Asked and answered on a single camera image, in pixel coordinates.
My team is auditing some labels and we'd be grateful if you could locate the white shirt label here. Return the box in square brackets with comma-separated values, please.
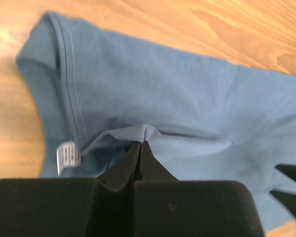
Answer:
[56, 141, 81, 176]

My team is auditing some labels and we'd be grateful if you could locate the blue-grey t shirt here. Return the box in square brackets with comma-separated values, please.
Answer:
[16, 12, 296, 231]

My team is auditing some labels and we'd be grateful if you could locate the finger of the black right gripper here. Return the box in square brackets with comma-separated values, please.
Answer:
[270, 190, 296, 218]
[275, 163, 296, 182]

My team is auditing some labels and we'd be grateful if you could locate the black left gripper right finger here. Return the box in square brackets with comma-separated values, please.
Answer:
[133, 142, 264, 237]

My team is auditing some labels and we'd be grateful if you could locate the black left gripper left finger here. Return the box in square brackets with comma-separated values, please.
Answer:
[0, 143, 141, 237]

